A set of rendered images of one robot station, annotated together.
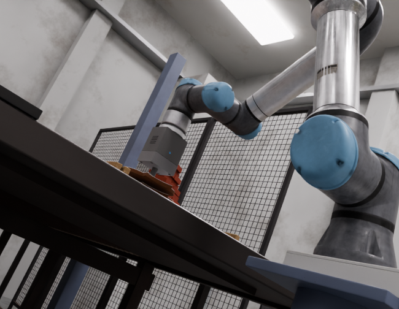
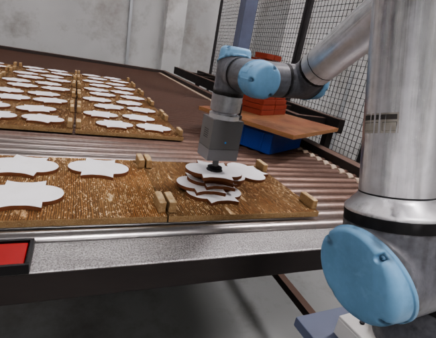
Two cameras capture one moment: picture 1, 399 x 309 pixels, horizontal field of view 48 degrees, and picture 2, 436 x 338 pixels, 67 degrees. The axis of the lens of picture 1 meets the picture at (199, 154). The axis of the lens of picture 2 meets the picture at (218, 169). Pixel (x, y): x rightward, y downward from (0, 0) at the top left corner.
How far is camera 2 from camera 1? 0.64 m
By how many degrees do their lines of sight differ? 38
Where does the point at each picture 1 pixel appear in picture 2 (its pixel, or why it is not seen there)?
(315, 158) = (349, 295)
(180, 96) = (221, 76)
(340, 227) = not seen: hidden behind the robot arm
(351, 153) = (404, 313)
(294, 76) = (359, 34)
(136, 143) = (246, 11)
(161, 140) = (210, 137)
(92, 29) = not seen: outside the picture
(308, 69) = not seen: hidden behind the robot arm
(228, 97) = (269, 80)
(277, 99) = (339, 64)
